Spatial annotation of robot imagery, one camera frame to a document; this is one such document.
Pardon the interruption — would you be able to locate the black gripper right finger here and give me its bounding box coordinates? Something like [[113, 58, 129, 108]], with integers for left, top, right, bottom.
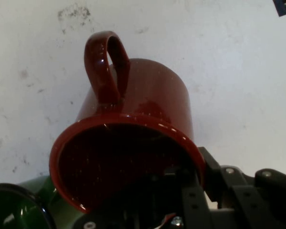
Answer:
[[197, 146, 286, 229]]

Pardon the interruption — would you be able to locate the dark table edge clip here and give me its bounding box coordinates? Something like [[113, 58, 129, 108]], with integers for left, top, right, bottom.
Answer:
[[273, 0, 286, 17]]

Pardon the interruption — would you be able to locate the red speckled ceramic mug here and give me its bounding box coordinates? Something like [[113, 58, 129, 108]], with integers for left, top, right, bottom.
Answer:
[[49, 31, 207, 214]]

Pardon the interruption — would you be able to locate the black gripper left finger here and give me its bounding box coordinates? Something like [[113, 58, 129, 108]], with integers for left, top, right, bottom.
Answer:
[[73, 167, 212, 229]]

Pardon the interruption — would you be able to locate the green glossy mug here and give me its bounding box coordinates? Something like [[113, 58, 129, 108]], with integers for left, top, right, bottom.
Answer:
[[0, 175, 86, 229]]

